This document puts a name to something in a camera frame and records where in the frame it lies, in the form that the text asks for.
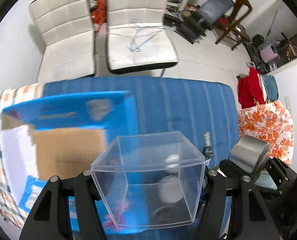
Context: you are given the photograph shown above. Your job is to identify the black weight bench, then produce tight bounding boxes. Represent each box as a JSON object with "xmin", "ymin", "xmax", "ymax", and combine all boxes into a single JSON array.
[{"xmin": 174, "ymin": 0, "xmax": 233, "ymax": 44}]

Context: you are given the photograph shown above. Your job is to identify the blue striped tablecloth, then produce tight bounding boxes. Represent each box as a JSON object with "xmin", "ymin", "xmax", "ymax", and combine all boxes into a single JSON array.
[{"xmin": 43, "ymin": 76, "xmax": 239, "ymax": 239}]

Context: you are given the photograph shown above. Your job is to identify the left white padded chair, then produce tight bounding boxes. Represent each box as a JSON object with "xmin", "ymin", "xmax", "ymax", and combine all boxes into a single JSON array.
[{"xmin": 29, "ymin": 0, "xmax": 96, "ymax": 83}]

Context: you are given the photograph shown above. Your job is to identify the orange floral fabric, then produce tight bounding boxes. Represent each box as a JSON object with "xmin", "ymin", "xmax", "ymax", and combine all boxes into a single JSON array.
[{"xmin": 237, "ymin": 100, "xmax": 294, "ymax": 165}]

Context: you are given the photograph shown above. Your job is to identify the pink suitcase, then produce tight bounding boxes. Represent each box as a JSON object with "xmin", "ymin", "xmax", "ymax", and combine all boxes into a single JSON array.
[{"xmin": 260, "ymin": 44, "xmax": 280, "ymax": 63}]

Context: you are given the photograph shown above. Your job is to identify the blue cord on chair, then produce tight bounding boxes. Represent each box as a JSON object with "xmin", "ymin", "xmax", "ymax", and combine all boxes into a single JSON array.
[{"xmin": 106, "ymin": 18, "xmax": 176, "ymax": 53}]

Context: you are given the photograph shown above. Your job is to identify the right white padded chair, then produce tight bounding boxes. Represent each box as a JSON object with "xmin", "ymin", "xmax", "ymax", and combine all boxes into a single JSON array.
[{"xmin": 106, "ymin": 0, "xmax": 178, "ymax": 74}]

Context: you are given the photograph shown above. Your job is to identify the car key with fob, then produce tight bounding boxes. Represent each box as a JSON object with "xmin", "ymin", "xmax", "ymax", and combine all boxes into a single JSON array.
[{"xmin": 203, "ymin": 132, "xmax": 213, "ymax": 168}]

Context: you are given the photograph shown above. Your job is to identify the blue denim garment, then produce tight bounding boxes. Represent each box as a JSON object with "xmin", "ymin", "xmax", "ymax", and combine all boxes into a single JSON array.
[{"xmin": 260, "ymin": 75, "xmax": 279, "ymax": 103}]

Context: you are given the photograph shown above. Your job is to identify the white padded chair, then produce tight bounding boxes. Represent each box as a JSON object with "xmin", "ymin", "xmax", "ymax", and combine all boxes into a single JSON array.
[
  {"xmin": 29, "ymin": 0, "xmax": 96, "ymax": 83},
  {"xmin": 106, "ymin": 0, "xmax": 178, "ymax": 74}
]

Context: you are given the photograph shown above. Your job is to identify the blue cardboard milk box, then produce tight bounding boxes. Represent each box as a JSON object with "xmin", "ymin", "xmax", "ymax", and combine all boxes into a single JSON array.
[{"xmin": 0, "ymin": 90, "xmax": 138, "ymax": 213}]

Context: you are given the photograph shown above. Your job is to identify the brown wooden chair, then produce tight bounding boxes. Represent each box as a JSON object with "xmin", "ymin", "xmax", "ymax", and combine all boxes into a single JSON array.
[{"xmin": 215, "ymin": 0, "xmax": 253, "ymax": 50}]

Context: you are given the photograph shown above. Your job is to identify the plaid checked cloth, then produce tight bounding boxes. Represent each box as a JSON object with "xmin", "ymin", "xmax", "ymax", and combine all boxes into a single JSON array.
[{"xmin": 0, "ymin": 83, "xmax": 44, "ymax": 229}]

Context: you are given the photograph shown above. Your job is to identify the silver metal tin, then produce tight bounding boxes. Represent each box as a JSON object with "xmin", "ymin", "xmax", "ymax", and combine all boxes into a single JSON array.
[{"xmin": 228, "ymin": 135, "xmax": 270, "ymax": 177}]

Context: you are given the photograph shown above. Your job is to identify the red garment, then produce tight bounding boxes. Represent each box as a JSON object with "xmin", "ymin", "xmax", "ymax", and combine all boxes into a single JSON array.
[{"xmin": 237, "ymin": 67, "xmax": 265, "ymax": 109}]

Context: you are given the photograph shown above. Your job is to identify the white earbuds case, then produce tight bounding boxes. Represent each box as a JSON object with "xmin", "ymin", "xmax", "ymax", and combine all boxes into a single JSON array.
[{"xmin": 158, "ymin": 153, "xmax": 184, "ymax": 204}]

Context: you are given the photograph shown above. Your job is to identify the clear plastic display box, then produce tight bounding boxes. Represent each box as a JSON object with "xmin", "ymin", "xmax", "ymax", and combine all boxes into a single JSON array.
[{"xmin": 91, "ymin": 131, "xmax": 205, "ymax": 230}]

